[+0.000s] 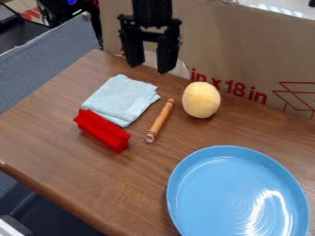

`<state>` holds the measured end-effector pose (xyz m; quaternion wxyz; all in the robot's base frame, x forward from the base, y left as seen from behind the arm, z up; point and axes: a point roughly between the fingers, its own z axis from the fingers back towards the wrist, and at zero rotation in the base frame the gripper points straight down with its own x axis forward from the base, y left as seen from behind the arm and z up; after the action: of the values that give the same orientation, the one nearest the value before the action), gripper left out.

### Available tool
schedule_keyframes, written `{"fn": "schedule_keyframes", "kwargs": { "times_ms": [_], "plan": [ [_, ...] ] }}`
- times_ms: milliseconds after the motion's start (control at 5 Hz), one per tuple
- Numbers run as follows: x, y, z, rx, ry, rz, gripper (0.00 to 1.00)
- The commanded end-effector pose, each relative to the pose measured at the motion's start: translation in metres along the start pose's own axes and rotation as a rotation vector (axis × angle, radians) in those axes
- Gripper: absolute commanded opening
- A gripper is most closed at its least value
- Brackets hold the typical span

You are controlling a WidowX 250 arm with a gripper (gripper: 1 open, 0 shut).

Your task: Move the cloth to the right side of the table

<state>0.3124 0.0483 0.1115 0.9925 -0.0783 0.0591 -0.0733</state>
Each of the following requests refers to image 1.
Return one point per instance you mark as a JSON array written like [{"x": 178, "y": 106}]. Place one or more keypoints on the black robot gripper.
[{"x": 152, "y": 24}]

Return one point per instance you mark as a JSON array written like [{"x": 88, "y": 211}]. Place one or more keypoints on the light blue cloth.
[{"x": 122, "y": 99}]

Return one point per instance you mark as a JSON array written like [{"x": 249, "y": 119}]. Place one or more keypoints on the red plastic block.
[{"x": 104, "y": 130}]

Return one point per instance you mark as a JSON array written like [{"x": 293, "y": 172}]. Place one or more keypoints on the yellow potato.
[{"x": 201, "y": 99}]

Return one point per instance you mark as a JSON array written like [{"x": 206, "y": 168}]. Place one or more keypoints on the black equipment in background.
[{"x": 58, "y": 11}]

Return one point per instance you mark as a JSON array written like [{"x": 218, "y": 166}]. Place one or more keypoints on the grey fabric panel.
[{"x": 30, "y": 65}]

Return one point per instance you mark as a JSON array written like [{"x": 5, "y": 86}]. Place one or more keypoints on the orange crayon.
[{"x": 160, "y": 121}]

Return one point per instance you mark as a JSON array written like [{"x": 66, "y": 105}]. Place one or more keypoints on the blue round plate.
[{"x": 232, "y": 191}]

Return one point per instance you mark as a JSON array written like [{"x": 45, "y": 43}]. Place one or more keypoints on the brown cardboard box wall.
[{"x": 253, "y": 52}]

